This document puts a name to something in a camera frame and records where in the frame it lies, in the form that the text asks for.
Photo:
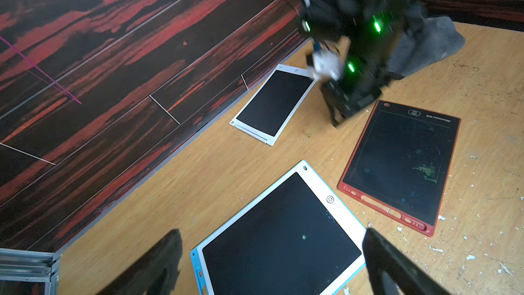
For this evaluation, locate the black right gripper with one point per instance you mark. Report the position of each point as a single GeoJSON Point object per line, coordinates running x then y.
{"type": "Point", "coordinates": [373, 28]}

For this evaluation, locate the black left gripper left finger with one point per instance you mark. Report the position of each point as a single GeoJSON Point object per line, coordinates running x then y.
{"type": "Point", "coordinates": [155, 272]}

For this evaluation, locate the white teal drawing tablet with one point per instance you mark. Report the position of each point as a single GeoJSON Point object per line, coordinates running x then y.
{"type": "Point", "coordinates": [296, 237]}

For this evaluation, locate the dark grey wiping cloth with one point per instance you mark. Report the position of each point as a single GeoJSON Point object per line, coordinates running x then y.
{"type": "Point", "coordinates": [424, 41]}

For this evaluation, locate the red drawing tablet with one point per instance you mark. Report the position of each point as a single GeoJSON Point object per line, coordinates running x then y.
{"type": "Point", "coordinates": [401, 162]}

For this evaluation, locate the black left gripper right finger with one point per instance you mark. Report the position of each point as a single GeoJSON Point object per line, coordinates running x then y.
{"type": "Point", "coordinates": [391, 272]}

